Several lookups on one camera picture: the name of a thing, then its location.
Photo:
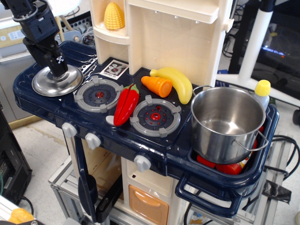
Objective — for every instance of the orange toy carrot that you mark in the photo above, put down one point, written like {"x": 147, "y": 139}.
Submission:
{"x": 160, "y": 86}

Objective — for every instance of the grey left stove burner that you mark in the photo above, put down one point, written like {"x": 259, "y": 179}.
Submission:
{"x": 98, "y": 95}

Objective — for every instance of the orange toy drawer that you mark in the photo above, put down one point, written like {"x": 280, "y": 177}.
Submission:
{"x": 152, "y": 208}

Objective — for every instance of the grey right stove knob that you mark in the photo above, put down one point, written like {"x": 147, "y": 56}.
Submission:
{"x": 142, "y": 163}

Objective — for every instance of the grey left stove knob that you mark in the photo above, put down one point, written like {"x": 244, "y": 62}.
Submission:
{"x": 69, "y": 130}

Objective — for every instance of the black computer case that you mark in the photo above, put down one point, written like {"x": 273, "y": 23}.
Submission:
{"x": 15, "y": 173}

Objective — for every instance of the red toy ketchup bottle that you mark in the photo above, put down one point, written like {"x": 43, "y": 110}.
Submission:
{"x": 231, "y": 169}

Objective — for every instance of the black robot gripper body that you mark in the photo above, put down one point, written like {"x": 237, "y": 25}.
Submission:
{"x": 40, "y": 28}

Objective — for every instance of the steel pot lid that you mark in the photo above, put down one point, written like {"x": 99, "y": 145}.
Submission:
{"x": 46, "y": 84}

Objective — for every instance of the yellow capped squeeze bottle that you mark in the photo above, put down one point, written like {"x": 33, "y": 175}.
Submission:
{"x": 262, "y": 91}

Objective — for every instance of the grey right stove burner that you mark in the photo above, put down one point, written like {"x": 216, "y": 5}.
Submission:
{"x": 155, "y": 117}

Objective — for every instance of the stainless steel pot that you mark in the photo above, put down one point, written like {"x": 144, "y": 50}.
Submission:
{"x": 225, "y": 124}

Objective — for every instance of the grey middle stove knob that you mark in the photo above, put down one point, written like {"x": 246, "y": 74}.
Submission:
{"x": 92, "y": 140}

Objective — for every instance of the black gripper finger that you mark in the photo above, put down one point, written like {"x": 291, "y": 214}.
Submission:
{"x": 39, "y": 55}
{"x": 57, "y": 65}

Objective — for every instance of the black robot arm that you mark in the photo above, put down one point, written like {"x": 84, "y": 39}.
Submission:
{"x": 23, "y": 8}

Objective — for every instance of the red toy chili pepper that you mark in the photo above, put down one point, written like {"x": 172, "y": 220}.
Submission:
{"x": 126, "y": 104}

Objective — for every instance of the navy hanging toy spoon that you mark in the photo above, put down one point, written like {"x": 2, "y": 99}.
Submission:
{"x": 87, "y": 188}

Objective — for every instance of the yellow toy banana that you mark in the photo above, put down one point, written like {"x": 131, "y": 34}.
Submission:
{"x": 179, "y": 81}

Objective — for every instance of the white pipe stand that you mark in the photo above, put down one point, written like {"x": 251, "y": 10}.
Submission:
{"x": 267, "y": 46}

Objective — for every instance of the grey stove burner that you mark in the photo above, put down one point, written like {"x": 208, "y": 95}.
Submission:
{"x": 98, "y": 95}
{"x": 155, "y": 117}

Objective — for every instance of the cream toy kitchen tower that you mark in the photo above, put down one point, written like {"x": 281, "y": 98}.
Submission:
{"x": 187, "y": 35}

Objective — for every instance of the navy toy kitchen countertop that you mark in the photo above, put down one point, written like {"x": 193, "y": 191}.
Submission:
{"x": 175, "y": 174}

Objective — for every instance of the grey stove knob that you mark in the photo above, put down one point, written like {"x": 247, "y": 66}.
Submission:
{"x": 142, "y": 163}
{"x": 69, "y": 130}
{"x": 92, "y": 140}

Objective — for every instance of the black white sticker label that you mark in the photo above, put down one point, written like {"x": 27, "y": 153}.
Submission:
{"x": 115, "y": 69}

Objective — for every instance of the yellow toy corn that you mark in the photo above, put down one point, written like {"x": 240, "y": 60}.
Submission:
{"x": 114, "y": 18}

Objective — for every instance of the black oven door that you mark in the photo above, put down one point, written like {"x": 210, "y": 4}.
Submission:
{"x": 108, "y": 201}

